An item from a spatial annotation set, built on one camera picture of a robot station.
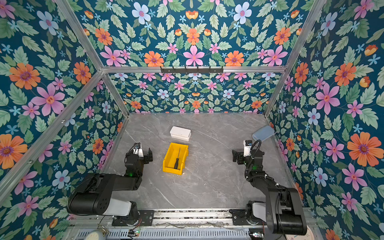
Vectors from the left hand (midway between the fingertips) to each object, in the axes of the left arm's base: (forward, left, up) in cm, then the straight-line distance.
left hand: (141, 145), depth 89 cm
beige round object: (-42, +14, -6) cm, 45 cm away
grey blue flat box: (+10, -82, -9) cm, 83 cm away
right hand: (-5, -61, -2) cm, 61 cm away
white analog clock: (-49, -82, -7) cm, 96 cm away
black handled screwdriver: (-8, -21, -8) cm, 24 cm away
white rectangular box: (+12, -23, -6) cm, 27 cm away
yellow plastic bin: (+1, -19, -10) cm, 21 cm away
